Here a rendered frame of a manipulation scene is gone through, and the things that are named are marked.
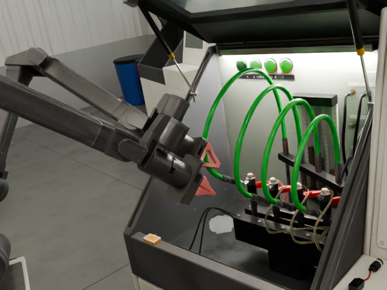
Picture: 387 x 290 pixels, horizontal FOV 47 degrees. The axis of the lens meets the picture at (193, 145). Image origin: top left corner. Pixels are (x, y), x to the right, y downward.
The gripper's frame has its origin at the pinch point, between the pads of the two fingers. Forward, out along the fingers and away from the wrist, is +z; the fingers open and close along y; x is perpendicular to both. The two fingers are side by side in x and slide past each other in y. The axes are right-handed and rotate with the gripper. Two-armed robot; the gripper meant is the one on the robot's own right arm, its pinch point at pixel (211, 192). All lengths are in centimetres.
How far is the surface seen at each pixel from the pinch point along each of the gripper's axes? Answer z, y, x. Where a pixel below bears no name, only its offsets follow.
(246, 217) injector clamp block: 32.3, -1.4, 19.2
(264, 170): 10.7, 10.8, -0.8
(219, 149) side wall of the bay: 38, 17, 54
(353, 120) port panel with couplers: 42, 39, 6
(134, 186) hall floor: 148, -24, 288
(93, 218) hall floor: 110, -61, 257
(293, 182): 13.8, 10.9, -8.5
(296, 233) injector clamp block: 35.0, 1.1, 1.7
